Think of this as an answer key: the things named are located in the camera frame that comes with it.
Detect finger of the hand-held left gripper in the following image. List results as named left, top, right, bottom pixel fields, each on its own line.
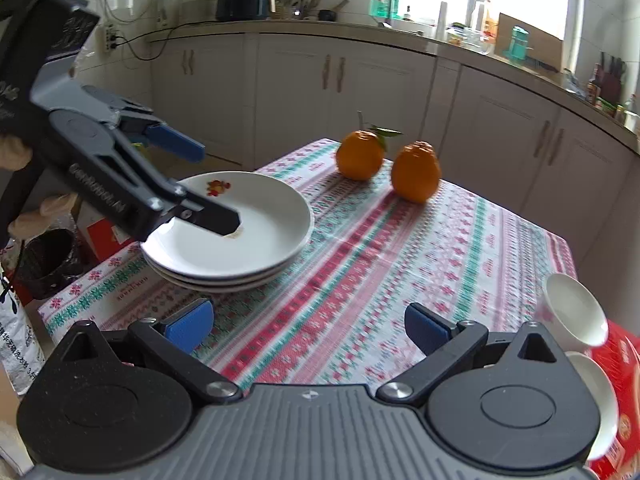
left=120, top=97, right=206, bottom=162
left=70, top=130, right=243, bottom=242

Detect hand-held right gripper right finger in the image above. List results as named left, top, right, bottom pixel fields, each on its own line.
left=376, top=302, right=568, bottom=406

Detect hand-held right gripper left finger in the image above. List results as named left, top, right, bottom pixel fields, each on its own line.
left=59, top=298, right=243, bottom=403

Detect stained white floral plate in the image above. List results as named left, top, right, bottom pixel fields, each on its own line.
left=140, top=171, right=315, bottom=282

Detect white floral bowl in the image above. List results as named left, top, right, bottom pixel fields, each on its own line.
left=542, top=272, right=609, bottom=353
left=565, top=351, right=621, bottom=462

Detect person's left hand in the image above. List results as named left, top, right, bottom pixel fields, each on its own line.
left=0, top=135, right=78, bottom=238

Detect red cardboard box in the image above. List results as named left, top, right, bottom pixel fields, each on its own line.
left=75, top=200, right=138, bottom=263

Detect patterned tablecloth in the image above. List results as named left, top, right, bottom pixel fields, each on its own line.
left=37, top=137, right=578, bottom=396

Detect white kitchen cabinets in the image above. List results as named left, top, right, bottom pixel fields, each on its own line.
left=150, top=32, right=640, bottom=281

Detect white electric kettle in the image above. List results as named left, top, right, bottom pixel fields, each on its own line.
left=159, top=0, right=182, bottom=28

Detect white countertop appliance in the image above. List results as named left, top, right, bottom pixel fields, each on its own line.
left=180, top=0, right=218, bottom=23

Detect orange without leaf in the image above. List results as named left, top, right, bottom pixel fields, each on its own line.
left=391, top=141, right=443, bottom=204

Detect white printed bag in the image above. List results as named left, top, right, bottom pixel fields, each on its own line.
left=0, top=260, right=46, bottom=396

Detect orange with leaf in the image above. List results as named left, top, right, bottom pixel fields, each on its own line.
left=335, top=112, right=403, bottom=182

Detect small black pot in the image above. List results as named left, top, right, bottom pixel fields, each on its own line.
left=317, top=0, right=351, bottom=22

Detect red printed box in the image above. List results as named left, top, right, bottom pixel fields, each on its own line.
left=585, top=320, right=640, bottom=480

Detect clear plastic bag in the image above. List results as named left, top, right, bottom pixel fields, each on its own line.
left=562, top=67, right=588, bottom=98

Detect dark sauce bottle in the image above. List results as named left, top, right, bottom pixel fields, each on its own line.
left=587, top=64, right=602, bottom=106

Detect glass teapot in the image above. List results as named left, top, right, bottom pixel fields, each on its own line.
left=447, top=22, right=481, bottom=53

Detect teal water bottle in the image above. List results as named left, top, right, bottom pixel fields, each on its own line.
left=502, top=26, right=533, bottom=61

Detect knife block with knives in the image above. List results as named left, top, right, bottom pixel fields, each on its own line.
left=597, top=52, right=627, bottom=106

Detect wooden cutting board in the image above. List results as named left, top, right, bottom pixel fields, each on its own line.
left=495, top=12, right=563, bottom=73

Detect large cooking oil bottle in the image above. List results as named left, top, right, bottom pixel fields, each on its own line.
left=472, top=0, right=498, bottom=36

